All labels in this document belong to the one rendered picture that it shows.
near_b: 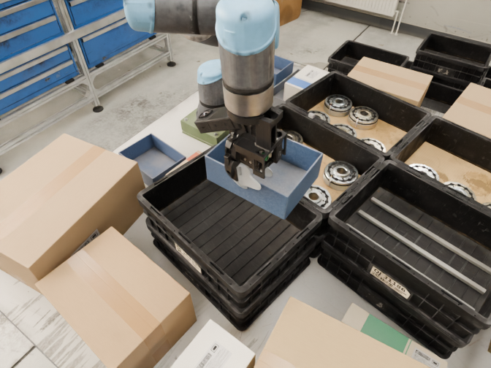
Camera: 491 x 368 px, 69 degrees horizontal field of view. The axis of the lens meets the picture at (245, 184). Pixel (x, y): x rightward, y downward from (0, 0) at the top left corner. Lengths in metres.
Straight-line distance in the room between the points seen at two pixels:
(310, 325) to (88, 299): 0.50
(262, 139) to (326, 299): 0.61
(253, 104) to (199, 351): 0.51
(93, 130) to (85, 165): 1.69
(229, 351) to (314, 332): 0.18
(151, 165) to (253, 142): 0.84
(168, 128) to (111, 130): 1.29
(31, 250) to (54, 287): 0.11
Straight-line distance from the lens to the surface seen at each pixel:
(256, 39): 0.47
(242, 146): 0.59
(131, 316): 0.88
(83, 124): 2.94
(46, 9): 2.67
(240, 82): 0.50
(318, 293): 1.07
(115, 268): 0.95
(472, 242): 1.15
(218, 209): 1.05
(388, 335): 1.00
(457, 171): 1.33
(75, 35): 2.75
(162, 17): 0.58
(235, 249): 0.96
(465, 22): 4.16
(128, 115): 2.91
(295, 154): 0.81
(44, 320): 1.15
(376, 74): 1.65
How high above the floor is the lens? 1.64
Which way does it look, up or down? 47 degrees down
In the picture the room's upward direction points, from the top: straight up
